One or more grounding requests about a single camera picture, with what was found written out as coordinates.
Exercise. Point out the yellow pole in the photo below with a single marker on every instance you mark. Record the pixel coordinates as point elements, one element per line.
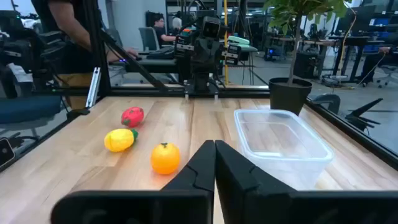
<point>226,62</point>

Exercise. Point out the black aluminium rig frame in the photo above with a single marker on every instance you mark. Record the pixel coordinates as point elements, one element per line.
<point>248,92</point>

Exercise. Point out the green plant in black pot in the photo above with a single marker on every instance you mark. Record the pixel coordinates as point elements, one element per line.
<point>289,96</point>

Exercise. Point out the black star chair base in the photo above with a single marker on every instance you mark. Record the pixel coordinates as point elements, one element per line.
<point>357,118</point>

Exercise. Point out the blue office chair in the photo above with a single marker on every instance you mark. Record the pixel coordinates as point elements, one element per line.
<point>28,109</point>

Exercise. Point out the grey chair part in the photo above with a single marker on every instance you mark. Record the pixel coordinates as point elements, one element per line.
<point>329,99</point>

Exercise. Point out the orange and green tool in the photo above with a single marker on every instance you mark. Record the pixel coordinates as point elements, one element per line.
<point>188,31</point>

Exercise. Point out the black computer tower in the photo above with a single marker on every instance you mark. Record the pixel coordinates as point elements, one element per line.
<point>309,65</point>

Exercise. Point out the orange toy fruit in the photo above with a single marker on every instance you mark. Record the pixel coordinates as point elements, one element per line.
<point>165,159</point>

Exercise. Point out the person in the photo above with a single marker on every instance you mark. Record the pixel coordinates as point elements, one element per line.
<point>71,28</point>
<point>160,31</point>
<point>371,63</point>
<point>177,20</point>

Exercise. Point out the grey office chair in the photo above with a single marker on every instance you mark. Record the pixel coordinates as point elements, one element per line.
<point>148,39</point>

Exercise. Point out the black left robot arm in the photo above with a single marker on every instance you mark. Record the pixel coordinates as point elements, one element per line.
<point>202,87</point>

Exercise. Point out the black office desk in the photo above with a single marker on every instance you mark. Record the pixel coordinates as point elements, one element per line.
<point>357,42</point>

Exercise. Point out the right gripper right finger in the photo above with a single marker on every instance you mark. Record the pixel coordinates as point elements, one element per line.
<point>280,208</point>

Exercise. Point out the silver aluminium bar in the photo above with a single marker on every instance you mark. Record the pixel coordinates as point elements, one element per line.
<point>93,87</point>

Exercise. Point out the black keyboard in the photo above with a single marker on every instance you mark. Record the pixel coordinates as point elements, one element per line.
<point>160,53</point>

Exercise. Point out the yellow toy fruit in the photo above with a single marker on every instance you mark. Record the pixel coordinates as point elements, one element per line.
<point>118,140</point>

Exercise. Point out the small black camera box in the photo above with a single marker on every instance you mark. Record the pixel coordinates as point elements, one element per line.
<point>6,152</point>

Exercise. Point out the clear plastic tupperware container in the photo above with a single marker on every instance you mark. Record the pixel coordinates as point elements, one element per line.
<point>298,161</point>

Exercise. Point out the red toy dragon fruit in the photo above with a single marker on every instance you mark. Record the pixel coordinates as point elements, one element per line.
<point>133,116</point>

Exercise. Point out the black equipment pile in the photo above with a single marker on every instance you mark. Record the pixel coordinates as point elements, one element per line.
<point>21,53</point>

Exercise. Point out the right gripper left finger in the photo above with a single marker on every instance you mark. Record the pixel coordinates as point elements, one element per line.
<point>140,208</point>

